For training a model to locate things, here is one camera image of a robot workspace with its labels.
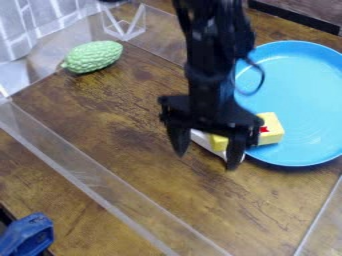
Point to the yellow butter block toy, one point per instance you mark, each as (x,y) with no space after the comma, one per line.
(269,133)

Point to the clear acrylic corner bracket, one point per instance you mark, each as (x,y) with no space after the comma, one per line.
(122,19)

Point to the clear acrylic barrier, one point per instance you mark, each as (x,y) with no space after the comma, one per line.
(168,233)

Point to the white wooden fish toy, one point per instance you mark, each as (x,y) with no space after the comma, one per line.
(207,141)

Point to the green bumpy gourd toy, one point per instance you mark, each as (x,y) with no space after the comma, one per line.
(92,56)

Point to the blue round plastic tray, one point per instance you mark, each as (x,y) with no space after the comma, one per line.
(301,92)

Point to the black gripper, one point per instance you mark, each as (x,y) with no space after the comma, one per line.
(208,109)

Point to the white checkered cloth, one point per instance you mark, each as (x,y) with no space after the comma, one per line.
(29,19)

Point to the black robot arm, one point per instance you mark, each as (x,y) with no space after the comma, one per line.
(219,39)

